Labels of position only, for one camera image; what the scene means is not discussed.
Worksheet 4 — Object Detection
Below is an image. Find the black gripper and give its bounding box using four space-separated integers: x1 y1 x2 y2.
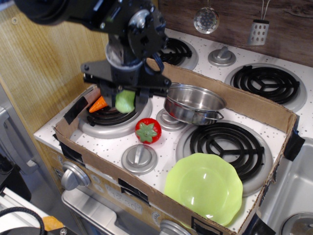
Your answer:
80 60 171 109

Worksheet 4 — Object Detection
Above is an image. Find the green toy broccoli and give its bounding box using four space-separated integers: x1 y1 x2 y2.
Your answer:
115 90 135 114

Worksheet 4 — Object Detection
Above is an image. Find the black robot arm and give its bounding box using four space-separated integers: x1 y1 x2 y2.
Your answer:
15 0 171 112

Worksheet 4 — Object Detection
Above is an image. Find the small steel pan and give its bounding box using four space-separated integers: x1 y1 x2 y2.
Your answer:
164 83 226 125

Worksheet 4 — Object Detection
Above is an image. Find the orange toy carrot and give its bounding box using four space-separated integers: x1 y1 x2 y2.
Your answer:
89 96 108 113

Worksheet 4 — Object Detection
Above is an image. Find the red toy tomato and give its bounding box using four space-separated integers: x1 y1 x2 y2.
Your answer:
135 118 162 144

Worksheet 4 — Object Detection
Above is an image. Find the silver middle stove knob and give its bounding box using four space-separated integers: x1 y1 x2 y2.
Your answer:
156 109 187 132

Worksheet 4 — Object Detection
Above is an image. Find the silver stove knob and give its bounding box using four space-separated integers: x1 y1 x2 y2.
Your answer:
156 109 187 132
208 46 236 67
121 144 158 175

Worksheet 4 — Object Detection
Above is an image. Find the silver front stove knob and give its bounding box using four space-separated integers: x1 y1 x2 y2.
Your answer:
121 144 158 175

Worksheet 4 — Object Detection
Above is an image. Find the brown cardboard fence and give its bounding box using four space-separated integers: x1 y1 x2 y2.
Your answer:
54 60 307 235

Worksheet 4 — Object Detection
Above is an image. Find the silver oven dial left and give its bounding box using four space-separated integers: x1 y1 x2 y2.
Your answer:
61 161 91 191

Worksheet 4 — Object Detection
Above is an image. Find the silver oven dial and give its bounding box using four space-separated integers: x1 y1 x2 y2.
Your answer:
159 220 190 235
61 161 91 191

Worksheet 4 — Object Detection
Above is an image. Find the silver back stove knob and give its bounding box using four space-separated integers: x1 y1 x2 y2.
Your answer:
208 46 236 67

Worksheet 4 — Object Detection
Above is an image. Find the hanging silver strainer ladle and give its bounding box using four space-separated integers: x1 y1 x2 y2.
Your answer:
193 0 220 34

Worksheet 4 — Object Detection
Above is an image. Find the light green plastic plate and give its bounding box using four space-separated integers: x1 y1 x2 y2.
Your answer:
164 153 243 226

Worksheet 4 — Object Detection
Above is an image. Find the front right black burner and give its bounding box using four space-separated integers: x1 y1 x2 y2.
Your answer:
176 121 273 197

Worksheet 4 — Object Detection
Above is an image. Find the silver oven dial right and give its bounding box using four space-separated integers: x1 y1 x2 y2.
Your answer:
159 220 190 235

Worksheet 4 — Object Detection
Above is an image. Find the hanging silver spatula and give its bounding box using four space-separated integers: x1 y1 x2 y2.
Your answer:
247 0 270 46

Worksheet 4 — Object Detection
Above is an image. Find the orange object bottom left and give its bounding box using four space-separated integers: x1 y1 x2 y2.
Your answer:
42 216 64 231

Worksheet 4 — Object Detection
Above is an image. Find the steel sink basin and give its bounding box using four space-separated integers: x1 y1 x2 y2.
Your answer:
259 138 313 235

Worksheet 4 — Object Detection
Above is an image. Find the silver oven door handle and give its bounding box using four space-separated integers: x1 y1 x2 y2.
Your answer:
62 189 126 235

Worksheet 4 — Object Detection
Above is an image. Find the black cable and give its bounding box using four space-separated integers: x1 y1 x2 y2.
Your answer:
0 207 46 235

